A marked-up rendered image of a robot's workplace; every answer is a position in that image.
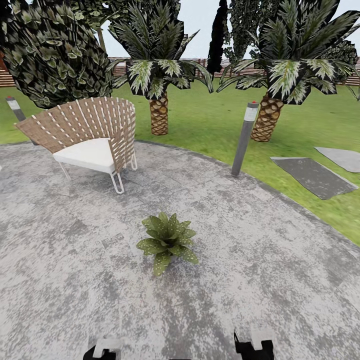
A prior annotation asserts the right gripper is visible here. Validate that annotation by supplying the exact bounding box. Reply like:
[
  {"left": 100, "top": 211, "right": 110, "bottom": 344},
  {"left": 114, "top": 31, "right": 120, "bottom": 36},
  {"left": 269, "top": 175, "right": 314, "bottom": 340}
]
[{"left": 234, "top": 339, "right": 274, "bottom": 360}]

